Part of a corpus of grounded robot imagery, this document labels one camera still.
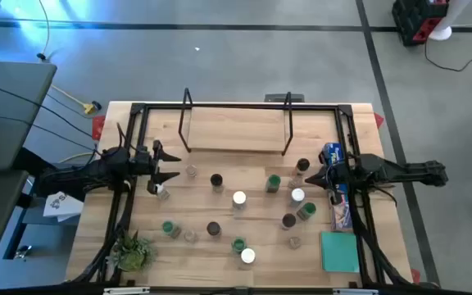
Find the blue plastic wrap box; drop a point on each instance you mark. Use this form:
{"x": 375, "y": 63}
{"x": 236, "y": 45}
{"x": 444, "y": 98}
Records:
{"x": 341, "y": 215}

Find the black lid spice jar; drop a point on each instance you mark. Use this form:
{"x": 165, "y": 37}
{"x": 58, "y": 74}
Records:
{"x": 289, "y": 220}
{"x": 216, "y": 179}
{"x": 302, "y": 164}
{"x": 213, "y": 228}

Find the small cork lid glass jar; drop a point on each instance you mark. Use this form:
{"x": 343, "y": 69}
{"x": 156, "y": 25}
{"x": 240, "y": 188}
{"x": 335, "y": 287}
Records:
{"x": 295, "y": 181}
{"x": 191, "y": 170}
{"x": 190, "y": 235}
{"x": 294, "y": 242}

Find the green lid oregano jar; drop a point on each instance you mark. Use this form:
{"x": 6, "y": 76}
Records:
{"x": 168, "y": 227}
{"x": 308, "y": 209}
{"x": 239, "y": 245}
{"x": 273, "y": 181}

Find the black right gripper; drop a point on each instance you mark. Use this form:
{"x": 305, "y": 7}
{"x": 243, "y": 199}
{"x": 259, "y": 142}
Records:
{"x": 348, "y": 172}

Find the white lid bagel seasoning jar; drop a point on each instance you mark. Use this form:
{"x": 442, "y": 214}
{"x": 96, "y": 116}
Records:
{"x": 161, "y": 191}
{"x": 297, "y": 194}
{"x": 239, "y": 198}
{"x": 248, "y": 255}

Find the silver metal bracket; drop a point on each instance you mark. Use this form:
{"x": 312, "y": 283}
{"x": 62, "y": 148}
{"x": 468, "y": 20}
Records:
{"x": 125, "y": 291}
{"x": 355, "y": 292}

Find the black metal table frame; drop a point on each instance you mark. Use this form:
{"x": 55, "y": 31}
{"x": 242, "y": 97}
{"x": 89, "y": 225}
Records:
{"x": 240, "y": 105}

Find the black and red crate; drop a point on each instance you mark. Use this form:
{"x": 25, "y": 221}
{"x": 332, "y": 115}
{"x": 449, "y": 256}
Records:
{"x": 410, "y": 20}

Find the red corner bracket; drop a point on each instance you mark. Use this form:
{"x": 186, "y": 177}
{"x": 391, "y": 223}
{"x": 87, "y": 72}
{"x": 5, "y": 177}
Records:
{"x": 415, "y": 275}
{"x": 378, "y": 120}
{"x": 98, "y": 128}

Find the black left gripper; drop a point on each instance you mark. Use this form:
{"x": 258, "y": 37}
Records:
{"x": 145, "y": 164}

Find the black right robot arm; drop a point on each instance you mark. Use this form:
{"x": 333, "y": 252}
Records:
{"x": 404, "y": 170}

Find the teal flat pad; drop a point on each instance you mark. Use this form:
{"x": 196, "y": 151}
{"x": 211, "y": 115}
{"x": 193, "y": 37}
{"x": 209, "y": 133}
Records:
{"x": 339, "y": 251}

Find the small green potted plant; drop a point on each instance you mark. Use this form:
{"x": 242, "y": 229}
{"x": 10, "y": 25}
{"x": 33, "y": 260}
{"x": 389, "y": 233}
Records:
{"x": 131, "y": 252}

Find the white printed paper bag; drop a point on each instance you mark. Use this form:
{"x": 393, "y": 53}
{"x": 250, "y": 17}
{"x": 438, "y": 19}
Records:
{"x": 62, "y": 205}

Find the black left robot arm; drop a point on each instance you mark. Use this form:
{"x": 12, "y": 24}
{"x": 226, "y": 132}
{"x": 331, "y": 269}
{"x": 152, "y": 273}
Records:
{"x": 96, "y": 172}

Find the white stand base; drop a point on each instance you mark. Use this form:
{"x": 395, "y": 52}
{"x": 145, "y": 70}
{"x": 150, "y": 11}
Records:
{"x": 441, "y": 33}

